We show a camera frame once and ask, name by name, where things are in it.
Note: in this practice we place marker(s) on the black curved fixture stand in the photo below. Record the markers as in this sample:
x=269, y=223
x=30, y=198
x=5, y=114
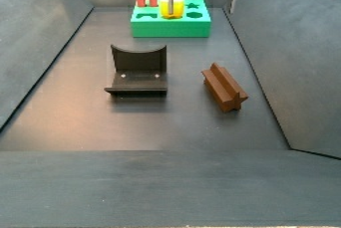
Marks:
x=141, y=71

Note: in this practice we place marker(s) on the green shape sorter base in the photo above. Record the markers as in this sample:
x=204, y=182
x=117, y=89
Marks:
x=150, y=24

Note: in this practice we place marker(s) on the brown star prism block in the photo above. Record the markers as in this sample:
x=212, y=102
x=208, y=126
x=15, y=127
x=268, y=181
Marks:
x=225, y=89

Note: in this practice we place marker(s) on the yellow pentagon block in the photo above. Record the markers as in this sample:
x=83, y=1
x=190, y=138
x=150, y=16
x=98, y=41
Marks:
x=177, y=10

